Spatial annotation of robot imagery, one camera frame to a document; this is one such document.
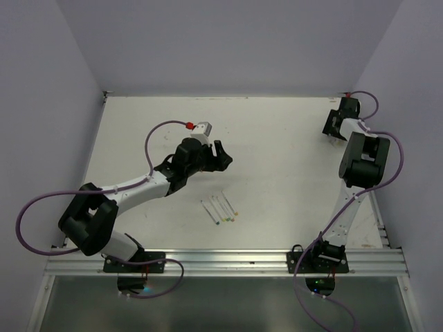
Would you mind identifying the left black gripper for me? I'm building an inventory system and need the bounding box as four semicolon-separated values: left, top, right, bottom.
186;139;232;176

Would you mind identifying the pink cap marker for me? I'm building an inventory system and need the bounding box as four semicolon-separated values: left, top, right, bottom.
221;191;238;216

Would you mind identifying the teal green marker pen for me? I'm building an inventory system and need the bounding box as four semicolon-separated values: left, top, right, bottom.
200;200;219;225

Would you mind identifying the light green cap marker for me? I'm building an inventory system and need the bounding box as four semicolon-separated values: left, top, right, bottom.
212;196;232;221

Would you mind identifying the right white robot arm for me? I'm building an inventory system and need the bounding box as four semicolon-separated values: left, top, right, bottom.
305;96;390;272

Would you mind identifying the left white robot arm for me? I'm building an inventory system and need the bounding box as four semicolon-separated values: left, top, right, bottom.
58;138;233;272

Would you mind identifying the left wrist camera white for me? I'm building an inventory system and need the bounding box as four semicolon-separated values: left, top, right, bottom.
190;122;212;145

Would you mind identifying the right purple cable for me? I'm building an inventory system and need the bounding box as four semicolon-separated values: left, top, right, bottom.
292;90;406;332

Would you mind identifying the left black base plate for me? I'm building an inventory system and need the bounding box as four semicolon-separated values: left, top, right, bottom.
103;250;165;274

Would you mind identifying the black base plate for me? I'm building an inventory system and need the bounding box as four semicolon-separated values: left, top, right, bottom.
103;250;165;274
286;251;350;274

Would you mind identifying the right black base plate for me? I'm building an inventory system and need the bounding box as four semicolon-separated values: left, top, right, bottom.
286;251;350;274

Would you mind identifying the aluminium rail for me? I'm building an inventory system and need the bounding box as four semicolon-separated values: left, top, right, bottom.
44;248;408;277

